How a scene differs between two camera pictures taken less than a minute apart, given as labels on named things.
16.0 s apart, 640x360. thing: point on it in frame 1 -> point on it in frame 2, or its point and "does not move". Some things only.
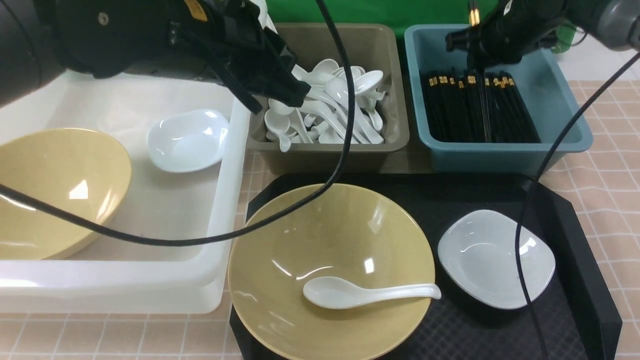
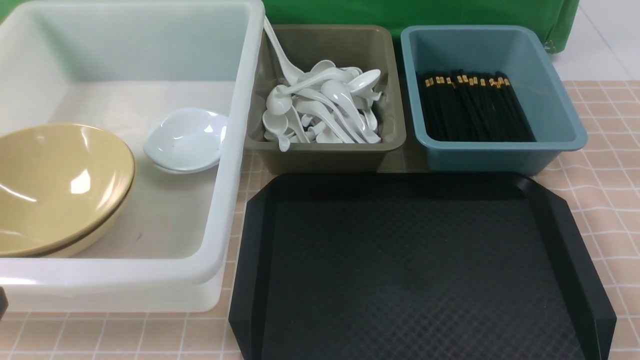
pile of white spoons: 323,117 does not move
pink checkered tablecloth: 600,171 does not move
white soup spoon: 333,292 -> 335,74
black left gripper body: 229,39 -> 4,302
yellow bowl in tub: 78,172 does not move
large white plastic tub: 113,275 does not move
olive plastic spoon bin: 374,46 does not move
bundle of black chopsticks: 475,106 does not move
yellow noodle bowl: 363,233 -> 63,187
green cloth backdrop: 437,13 does not move
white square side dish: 477,250 -> 186,140
